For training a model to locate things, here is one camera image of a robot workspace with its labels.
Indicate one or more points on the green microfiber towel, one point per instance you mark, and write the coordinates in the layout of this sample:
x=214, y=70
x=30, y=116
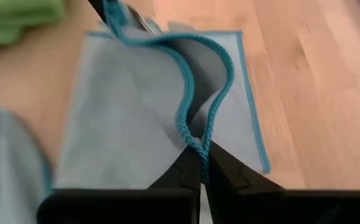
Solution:
x=11, y=21

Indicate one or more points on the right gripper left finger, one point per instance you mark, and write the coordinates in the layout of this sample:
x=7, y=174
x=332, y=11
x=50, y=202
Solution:
x=120, y=207

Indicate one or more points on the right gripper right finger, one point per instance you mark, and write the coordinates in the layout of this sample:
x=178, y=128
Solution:
x=260, y=207

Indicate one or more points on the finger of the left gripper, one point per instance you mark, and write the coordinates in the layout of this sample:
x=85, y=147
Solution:
x=97, y=9

